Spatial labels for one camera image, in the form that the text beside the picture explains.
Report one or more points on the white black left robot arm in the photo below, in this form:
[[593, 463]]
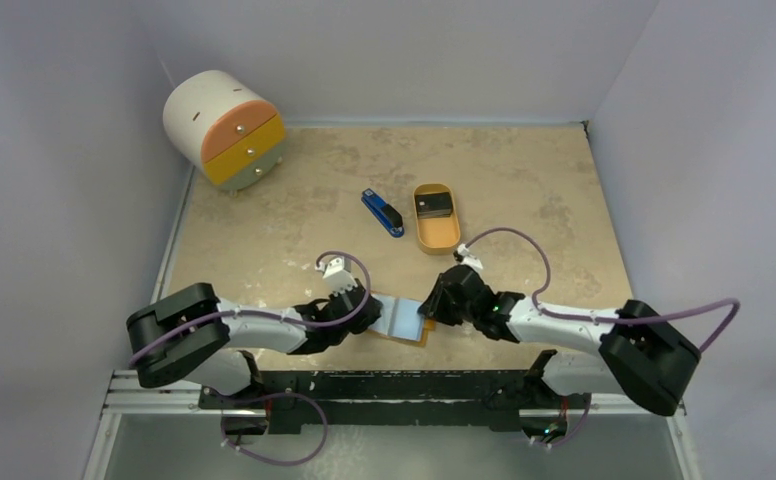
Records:
[[193, 335]]

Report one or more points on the orange leather card holder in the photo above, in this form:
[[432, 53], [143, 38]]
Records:
[[400, 321]]

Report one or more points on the black credit card stack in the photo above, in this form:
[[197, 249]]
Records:
[[434, 205]]

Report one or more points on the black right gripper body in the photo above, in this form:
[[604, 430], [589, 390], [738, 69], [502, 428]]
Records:
[[451, 295]]

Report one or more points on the orange oval tray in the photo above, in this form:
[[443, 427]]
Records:
[[437, 236]]

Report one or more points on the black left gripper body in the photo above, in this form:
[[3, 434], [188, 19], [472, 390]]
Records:
[[338, 337]]

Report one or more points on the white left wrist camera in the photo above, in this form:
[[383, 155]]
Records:
[[337, 275]]

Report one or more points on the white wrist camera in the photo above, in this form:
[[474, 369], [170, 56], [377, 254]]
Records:
[[463, 256], [337, 275]]

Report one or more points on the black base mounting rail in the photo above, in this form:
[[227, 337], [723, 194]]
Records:
[[500, 400]]

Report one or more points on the white round mini drawer chest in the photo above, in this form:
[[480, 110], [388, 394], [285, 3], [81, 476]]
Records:
[[231, 134]]

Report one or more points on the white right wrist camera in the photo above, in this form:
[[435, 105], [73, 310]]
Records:
[[463, 256]]

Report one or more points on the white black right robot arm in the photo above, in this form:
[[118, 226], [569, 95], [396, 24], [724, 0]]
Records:
[[635, 355]]

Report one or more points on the blue black stapler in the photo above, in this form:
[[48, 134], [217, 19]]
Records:
[[388, 217]]

